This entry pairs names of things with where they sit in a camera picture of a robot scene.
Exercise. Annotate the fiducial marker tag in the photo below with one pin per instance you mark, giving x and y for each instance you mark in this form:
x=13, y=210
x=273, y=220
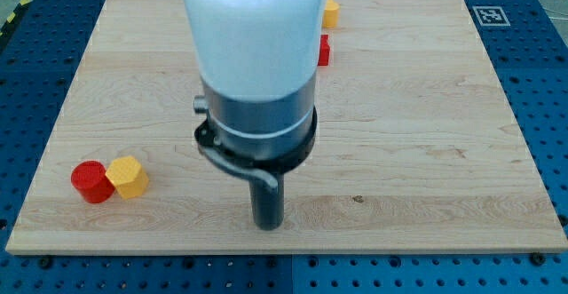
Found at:
x=491, y=16

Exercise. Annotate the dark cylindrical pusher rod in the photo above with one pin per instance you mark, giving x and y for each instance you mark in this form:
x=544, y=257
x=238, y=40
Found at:
x=267, y=204

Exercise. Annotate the yellow hexagon block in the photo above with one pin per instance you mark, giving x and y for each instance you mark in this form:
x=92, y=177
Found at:
x=128, y=177

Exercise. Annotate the red block at back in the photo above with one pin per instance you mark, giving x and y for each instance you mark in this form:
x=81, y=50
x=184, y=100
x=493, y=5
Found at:
x=324, y=50

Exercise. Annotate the wooden board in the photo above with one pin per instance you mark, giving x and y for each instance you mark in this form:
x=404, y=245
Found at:
x=417, y=149

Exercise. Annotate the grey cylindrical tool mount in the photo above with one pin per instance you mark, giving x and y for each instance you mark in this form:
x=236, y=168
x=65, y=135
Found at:
x=256, y=139

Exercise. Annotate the yellow block at back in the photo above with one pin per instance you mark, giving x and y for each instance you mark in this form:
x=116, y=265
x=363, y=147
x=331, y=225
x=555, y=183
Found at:
x=331, y=14

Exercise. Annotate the red cylinder block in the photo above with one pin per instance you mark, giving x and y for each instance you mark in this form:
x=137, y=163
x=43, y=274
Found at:
x=90, y=181

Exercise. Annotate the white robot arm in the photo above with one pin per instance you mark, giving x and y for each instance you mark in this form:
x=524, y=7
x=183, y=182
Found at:
x=258, y=67

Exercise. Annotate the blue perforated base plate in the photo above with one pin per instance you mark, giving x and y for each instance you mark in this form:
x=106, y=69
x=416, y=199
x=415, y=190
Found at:
x=37, y=67

